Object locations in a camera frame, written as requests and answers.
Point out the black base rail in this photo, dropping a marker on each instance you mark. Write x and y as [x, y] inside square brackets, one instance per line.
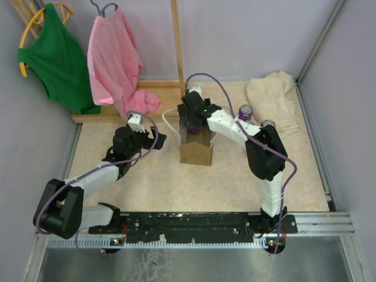
[199, 229]

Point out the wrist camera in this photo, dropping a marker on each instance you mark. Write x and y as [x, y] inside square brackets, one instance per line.
[135, 122]
[194, 89]

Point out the red cola can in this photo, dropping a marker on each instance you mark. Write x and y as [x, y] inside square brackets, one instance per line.
[268, 123]

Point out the grey hanger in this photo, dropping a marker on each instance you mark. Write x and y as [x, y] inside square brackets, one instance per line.
[101, 11]

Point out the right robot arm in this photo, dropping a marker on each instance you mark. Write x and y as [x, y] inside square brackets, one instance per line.
[265, 152]

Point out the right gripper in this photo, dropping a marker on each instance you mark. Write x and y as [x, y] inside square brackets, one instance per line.
[183, 112]

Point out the beige folded cloth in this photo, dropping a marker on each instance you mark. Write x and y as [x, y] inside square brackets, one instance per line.
[268, 98]

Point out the purple soda can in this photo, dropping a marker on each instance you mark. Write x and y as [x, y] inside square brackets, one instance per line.
[193, 129]
[245, 112]

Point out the pink t-shirt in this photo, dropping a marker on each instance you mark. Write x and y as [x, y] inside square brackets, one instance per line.
[114, 65]

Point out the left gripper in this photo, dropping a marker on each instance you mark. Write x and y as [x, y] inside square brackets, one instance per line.
[150, 142]

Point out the green tank top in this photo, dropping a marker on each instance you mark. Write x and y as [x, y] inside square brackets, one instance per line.
[54, 55]

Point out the wooden clothes rack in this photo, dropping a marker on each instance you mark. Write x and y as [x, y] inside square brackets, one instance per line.
[157, 33]

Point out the brown canvas bag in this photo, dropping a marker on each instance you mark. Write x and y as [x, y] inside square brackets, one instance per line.
[194, 149]

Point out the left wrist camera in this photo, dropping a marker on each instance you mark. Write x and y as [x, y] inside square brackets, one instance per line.
[135, 122]

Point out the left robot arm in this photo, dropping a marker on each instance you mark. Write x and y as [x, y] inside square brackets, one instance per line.
[60, 210]

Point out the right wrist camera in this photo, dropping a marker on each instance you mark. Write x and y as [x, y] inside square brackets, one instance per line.
[194, 89]

